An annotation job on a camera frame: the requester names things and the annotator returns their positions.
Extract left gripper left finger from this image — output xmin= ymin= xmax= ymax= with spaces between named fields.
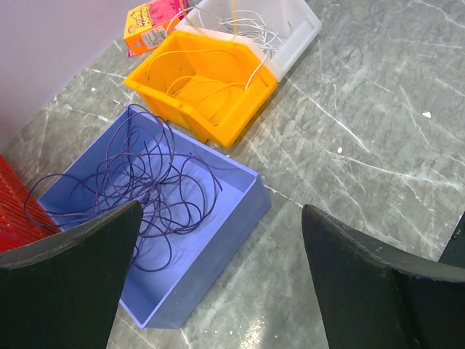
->
xmin=1 ymin=200 xmax=142 ymax=348

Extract yellow wires in bin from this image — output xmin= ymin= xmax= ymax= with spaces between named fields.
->
xmin=147 ymin=0 xmax=251 ymax=127

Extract blue open box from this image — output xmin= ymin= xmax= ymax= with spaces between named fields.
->
xmin=39 ymin=104 xmax=271 ymax=329

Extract orange pink snack box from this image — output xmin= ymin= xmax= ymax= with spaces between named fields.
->
xmin=123 ymin=0 xmax=189 ymax=57

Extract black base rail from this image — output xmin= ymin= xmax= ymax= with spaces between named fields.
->
xmin=439 ymin=213 xmax=465 ymax=269

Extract red plastic basket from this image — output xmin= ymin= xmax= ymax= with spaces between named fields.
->
xmin=1 ymin=156 xmax=60 ymax=252

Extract white plastic bin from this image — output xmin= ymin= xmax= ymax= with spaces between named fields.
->
xmin=176 ymin=0 xmax=322 ymax=81

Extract dark purple wire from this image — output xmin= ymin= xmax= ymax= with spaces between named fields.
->
xmin=23 ymin=105 xmax=223 ymax=273

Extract yellow plastic bin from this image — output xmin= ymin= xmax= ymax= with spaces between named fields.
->
xmin=124 ymin=31 xmax=278 ymax=148

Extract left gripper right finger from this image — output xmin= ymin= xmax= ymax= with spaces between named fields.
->
xmin=302 ymin=205 xmax=464 ymax=348

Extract white wires in bin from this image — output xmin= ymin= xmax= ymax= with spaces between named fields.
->
xmin=166 ymin=7 xmax=280 ymax=92

